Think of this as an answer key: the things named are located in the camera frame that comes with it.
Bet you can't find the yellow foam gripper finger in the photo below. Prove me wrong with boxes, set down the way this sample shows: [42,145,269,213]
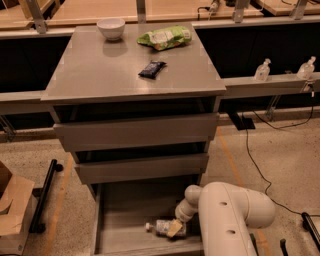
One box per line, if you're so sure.
[166,219,184,238]

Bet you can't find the clear plastic water bottle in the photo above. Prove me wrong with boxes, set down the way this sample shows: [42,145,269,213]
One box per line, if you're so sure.
[145,219,187,238]

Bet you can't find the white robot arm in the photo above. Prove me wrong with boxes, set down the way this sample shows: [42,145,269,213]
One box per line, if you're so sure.
[167,182,275,256]

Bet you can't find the grey bottom drawer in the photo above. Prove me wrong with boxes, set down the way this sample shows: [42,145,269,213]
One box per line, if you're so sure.
[90,178,203,256]

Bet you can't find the grey drawer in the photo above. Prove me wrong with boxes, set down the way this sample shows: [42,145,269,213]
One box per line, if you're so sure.
[54,113,218,152]
[75,153,209,184]
[90,178,203,256]

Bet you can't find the grey middle drawer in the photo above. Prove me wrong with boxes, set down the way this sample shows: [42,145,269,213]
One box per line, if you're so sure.
[75,153,209,184]

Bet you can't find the grey top drawer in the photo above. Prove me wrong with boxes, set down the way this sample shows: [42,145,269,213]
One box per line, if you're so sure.
[54,113,218,152]

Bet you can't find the grey drawer cabinet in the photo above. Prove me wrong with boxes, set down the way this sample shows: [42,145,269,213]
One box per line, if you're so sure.
[40,22,227,256]

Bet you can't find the clear sanitizer bottle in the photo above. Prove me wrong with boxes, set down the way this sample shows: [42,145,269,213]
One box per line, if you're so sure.
[254,58,271,81]
[297,56,316,80]

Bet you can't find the black metal bar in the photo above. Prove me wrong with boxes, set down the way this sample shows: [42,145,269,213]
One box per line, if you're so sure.
[29,159,64,234]

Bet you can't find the dark blue snack packet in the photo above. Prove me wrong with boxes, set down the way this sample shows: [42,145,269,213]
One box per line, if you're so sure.
[139,61,167,79]

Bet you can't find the brown cardboard box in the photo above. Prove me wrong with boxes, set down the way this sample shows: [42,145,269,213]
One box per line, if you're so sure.
[0,162,35,256]

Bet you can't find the green chip bag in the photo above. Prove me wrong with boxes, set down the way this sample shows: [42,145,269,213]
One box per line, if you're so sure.
[137,25,192,51]

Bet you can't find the white ceramic bowl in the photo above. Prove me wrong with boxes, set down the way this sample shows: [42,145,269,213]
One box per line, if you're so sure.
[97,18,125,41]

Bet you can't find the black handled tool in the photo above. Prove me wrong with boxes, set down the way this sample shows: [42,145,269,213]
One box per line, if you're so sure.
[280,239,289,256]

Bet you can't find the black floor cable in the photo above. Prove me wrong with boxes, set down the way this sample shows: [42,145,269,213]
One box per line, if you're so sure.
[245,93,320,218]

